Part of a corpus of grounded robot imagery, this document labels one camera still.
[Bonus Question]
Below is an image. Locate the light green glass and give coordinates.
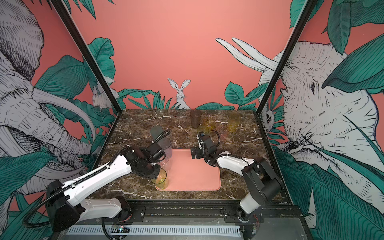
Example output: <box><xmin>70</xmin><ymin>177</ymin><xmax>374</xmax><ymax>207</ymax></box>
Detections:
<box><xmin>151</xmin><ymin>168</ymin><xmax>168</xmax><ymax>190</ymax></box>
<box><xmin>197</xmin><ymin>125</ymin><xmax>209</xmax><ymax>135</ymax></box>

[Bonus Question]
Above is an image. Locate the pink square tray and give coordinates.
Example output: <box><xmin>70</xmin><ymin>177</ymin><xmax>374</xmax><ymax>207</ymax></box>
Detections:
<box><xmin>155</xmin><ymin>149</ymin><xmax>221</xmax><ymax>191</ymax></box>

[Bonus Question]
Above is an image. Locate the clear bluish tall glass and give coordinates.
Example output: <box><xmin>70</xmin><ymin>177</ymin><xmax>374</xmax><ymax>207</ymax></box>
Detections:
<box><xmin>158</xmin><ymin>138</ymin><xmax>172</xmax><ymax>158</ymax></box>

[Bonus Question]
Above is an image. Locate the dark brown glass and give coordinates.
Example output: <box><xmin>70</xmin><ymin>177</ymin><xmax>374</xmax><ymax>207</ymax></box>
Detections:
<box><xmin>190</xmin><ymin>110</ymin><xmax>202</xmax><ymax>129</ymax></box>

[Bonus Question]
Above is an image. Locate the tall yellow glass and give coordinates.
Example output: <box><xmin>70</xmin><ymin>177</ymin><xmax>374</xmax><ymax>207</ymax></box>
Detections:
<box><xmin>228</xmin><ymin>111</ymin><xmax>241</xmax><ymax>133</ymax></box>

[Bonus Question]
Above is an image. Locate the clear short glass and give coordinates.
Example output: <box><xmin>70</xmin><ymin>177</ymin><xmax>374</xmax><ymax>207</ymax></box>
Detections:
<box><xmin>159</xmin><ymin>157</ymin><xmax>172</xmax><ymax>173</ymax></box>

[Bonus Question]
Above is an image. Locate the frosted teal glass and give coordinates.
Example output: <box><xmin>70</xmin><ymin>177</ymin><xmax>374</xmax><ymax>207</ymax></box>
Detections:
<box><xmin>150</xmin><ymin>126</ymin><xmax>164</xmax><ymax>143</ymax></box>

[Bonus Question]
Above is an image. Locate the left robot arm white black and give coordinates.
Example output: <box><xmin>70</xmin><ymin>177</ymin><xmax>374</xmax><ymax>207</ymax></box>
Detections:
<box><xmin>23</xmin><ymin>143</ymin><xmax>167</xmax><ymax>232</ymax></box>

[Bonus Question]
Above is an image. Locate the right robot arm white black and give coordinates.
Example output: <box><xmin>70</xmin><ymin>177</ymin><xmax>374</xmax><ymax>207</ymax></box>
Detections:
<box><xmin>191</xmin><ymin>132</ymin><xmax>283</xmax><ymax>221</ymax></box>

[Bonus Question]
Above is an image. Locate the pink glass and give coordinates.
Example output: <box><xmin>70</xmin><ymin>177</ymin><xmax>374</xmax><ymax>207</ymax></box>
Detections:
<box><xmin>216</xmin><ymin>125</ymin><xmax>229</xmax><ymax>142</ymax></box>

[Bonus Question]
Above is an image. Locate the orange yellow glass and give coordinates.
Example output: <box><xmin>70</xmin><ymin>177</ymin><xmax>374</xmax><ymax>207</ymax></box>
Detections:
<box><xmin>204</xmin><ymin>116</ymin><xmax>216</xmax><ymax>131</ymax></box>

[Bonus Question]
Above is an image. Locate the white perforated strip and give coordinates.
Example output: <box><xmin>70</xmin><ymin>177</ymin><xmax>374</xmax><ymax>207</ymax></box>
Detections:
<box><xmin>66</xmin><ymin>224</ymin><xmax>242</xmax><ymax>236</ymax></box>

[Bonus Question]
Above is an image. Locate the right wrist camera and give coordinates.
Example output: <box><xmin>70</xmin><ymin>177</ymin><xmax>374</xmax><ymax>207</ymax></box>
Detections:
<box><xmin>197</xmin><ymin>132</ymin><xmax>205</xmax><ymax>149</ymax></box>

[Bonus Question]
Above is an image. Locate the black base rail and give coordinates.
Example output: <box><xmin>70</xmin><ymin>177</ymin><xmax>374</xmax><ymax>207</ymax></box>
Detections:
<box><xmin>64</xmin><ymin>198</ymin><xmax>304</xmax><ymax>224</ymax></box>

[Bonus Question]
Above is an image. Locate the left black frame post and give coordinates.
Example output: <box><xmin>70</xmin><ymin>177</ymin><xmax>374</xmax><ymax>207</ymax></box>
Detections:
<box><xmin>51</xmin><ymin>0</ymin><xmax>122</xmax><ymax>114</ymax></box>

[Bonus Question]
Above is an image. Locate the black frame post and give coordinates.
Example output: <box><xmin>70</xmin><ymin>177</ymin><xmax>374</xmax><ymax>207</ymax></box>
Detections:
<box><xmin>51</xmin><ymin>0</ymin><xmax>122</xmax><ymax>114</ymax></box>
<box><xmin>256</xmin><ymin>0</ymin><xmax>318</xmax><ymax>116</ymax></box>

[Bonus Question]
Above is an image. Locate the right black frame post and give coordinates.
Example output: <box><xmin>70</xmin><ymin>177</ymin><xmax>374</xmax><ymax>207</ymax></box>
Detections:
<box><xmin>256</xmin><ymin>0</ymin><xmax>318</xmax><ymax>116</ymax></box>

